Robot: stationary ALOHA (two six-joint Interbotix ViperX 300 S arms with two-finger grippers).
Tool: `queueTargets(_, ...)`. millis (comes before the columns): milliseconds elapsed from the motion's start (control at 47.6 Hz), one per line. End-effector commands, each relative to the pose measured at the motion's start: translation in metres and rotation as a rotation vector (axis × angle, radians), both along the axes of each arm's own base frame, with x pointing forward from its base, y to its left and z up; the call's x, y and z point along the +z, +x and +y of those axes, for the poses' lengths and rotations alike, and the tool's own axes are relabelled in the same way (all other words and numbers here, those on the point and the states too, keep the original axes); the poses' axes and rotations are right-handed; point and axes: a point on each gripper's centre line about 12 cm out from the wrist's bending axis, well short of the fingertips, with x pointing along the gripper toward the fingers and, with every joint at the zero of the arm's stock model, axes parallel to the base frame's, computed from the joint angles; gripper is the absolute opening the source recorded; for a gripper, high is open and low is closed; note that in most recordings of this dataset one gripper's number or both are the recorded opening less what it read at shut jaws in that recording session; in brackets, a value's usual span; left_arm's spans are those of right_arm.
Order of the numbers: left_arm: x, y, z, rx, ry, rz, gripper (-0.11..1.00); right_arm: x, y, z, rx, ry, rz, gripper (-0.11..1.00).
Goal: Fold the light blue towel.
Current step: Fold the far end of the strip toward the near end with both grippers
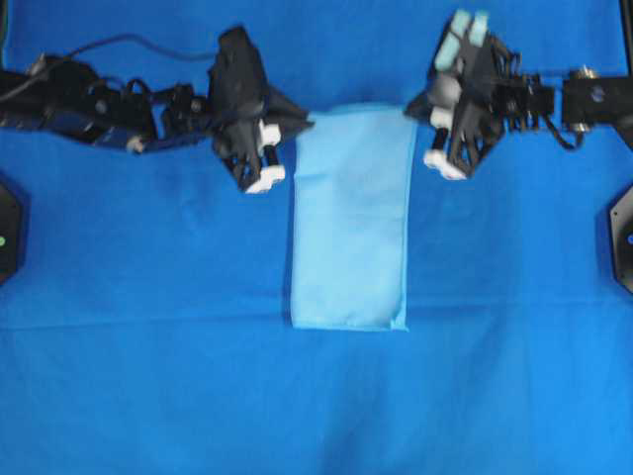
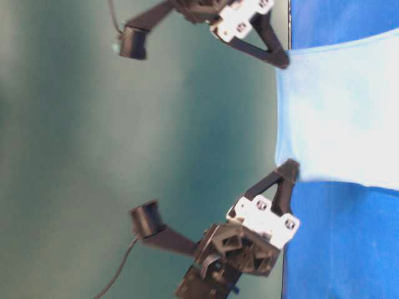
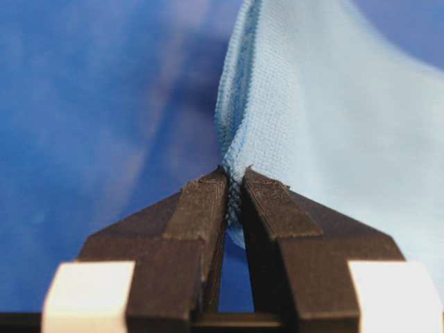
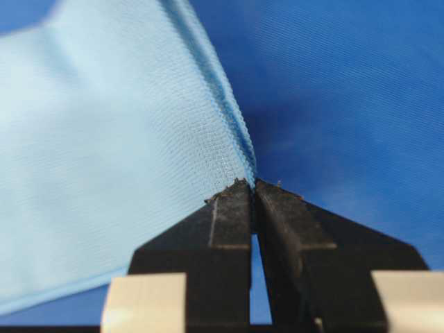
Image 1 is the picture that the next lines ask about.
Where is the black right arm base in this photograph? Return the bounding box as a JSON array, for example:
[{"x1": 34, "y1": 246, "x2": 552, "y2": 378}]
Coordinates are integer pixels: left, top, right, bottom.
[{"x1": 608, "y1": 186, "x2": 632, "y2": 294}]

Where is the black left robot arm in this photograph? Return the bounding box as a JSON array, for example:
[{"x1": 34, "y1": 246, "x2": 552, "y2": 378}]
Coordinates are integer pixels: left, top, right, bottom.
[{"x1": 1, "y1": 26, "x2": 314, "y2": 194}]

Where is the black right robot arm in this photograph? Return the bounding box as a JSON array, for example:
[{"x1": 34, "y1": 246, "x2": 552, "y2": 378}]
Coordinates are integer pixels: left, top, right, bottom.
[{"x1": 405, "y1": 32, "x2": 632, "y2": 180}]

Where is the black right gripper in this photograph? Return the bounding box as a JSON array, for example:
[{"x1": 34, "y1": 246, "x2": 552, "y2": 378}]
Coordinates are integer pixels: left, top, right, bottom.
[{"x1": 404, "y1": 34, "x2": 515, "y2": 180}]

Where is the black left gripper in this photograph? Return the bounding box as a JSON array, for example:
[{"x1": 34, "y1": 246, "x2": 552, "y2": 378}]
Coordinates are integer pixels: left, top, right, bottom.
[{"x1": 213, "y1": 85, "x2": 315, "y2": 194}]

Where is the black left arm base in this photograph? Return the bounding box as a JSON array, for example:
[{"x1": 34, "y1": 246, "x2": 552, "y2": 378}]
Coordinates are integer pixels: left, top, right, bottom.
[{"x1": 1, "y1": 172, "x2": 31, "y2": 286}]

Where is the light blue towel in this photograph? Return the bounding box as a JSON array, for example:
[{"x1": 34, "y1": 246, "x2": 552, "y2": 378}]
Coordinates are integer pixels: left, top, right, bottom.
[{"x1": 290, "y1": 104, "x2": 416, "y2": 332}]

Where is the right wrist camera teal mount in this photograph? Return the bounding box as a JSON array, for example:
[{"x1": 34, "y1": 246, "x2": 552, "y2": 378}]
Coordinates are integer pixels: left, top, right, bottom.
[{"x1": 433, "y1": 9, "x2": 489, "y2": 74}]

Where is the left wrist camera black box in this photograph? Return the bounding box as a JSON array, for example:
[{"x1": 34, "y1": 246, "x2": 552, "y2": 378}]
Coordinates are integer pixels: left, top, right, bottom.
[{"x1": 208, "y1": 26, "x2": 269, "y2": 123}]

